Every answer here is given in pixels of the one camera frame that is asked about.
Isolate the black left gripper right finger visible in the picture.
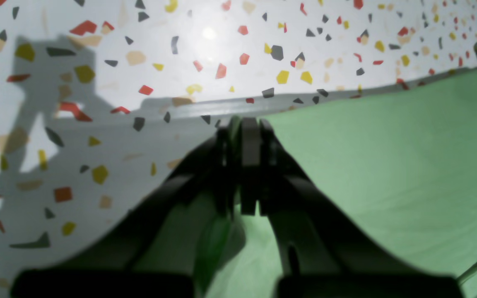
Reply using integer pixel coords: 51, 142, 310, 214
241, 118, 420, 276

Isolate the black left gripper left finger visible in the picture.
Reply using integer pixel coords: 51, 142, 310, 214
56, 118, 241, 274

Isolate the green T-shirt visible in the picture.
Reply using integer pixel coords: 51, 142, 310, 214
123, 44, 477, 298

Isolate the terrazzo patterned table cloth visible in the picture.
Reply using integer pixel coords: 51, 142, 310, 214
0, 0, 477, 298

